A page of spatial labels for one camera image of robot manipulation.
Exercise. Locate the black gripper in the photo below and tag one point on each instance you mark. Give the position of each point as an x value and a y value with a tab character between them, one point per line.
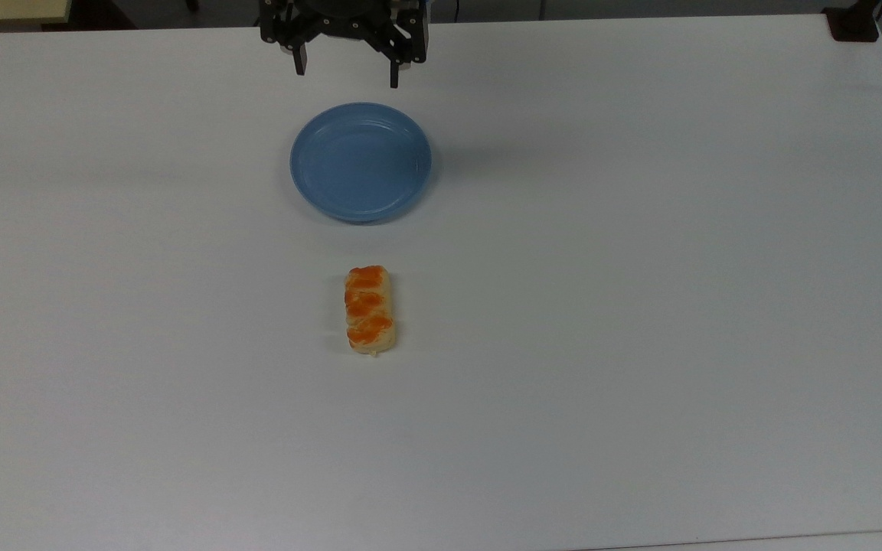
345	11

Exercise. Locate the orange glazed bread loaf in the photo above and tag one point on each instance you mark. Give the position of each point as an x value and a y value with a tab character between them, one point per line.
368	310

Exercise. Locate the blue round plate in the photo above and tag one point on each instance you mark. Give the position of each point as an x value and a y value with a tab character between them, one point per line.
360	163

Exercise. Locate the beige board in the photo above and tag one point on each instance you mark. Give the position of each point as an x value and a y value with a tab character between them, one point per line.
4	9

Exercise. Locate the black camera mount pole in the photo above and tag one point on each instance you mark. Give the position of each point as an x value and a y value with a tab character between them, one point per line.
853	23

